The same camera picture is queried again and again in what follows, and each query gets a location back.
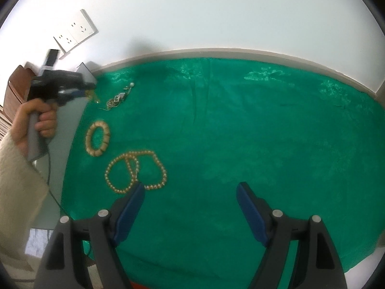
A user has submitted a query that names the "wooden bead bracelet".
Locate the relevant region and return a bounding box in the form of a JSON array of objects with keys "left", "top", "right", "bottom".
[{"left": 85, "top": 121, "right": 111, "bottom": 158}]

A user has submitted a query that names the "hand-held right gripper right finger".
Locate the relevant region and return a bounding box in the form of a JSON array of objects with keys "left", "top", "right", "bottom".
[{"left": 236, "top": 181, "right": 346, "bottom": 289}]

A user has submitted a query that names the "brown headboard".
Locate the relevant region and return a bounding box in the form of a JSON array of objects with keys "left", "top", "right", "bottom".
[{"left": 0, "top": 64, "right": 42, "bottom": 140}]

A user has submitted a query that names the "white wall socket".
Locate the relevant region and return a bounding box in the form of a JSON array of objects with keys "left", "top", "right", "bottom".
[
  {"left": 67, "top": 9, "right": 99, "bottom": 44},
  {"left": 53, "top": 29, "right": 81, "bottom": 54}
]

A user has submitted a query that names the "person's left forearm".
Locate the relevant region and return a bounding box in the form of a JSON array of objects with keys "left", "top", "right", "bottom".
[{"left": 0, "top": 132, "right": 51, "bottom": 248}]

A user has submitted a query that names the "black cable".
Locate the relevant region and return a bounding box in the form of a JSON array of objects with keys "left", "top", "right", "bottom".
[{"left": 45, "top": 149, "right": 73, "bottom": 218}]

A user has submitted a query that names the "person's left hand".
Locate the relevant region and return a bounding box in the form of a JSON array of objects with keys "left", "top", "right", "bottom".
[{"left": 12, "top": 99, "right": 58, "bottom": 161}]

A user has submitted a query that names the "green cloth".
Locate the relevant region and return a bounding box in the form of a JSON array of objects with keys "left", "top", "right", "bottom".
[{"left": 58, "top": 57, "right": 385, "bottom": 275}]

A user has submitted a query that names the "pearl necklace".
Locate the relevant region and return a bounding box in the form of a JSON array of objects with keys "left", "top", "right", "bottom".
[{"left": 104, "top": 149, "right": 168, "bottom": 194}]

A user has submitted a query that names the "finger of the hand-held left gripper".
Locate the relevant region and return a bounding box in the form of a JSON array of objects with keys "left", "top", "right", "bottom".
[
  {"left": 59, "top": 94, "right": 87, "bottom": 105},
  {"left": 62, "top": 87, "right": 88, "bottom": 96}
]

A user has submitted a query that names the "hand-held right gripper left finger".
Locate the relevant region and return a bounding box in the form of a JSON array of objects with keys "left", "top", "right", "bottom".
[{"left": 33, "top": 182, "right": 146, "bottom": 289}]

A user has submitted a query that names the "white box with brown bottom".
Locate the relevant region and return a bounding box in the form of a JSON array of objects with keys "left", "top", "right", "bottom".
[{"left": 45, "top": 61, "right": 98, "bottom": 217}]

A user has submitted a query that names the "silver chain jewelry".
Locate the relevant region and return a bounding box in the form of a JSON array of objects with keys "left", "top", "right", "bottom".
[{"left": 105, "top": 83, "right": 135, "bottom": 111}]

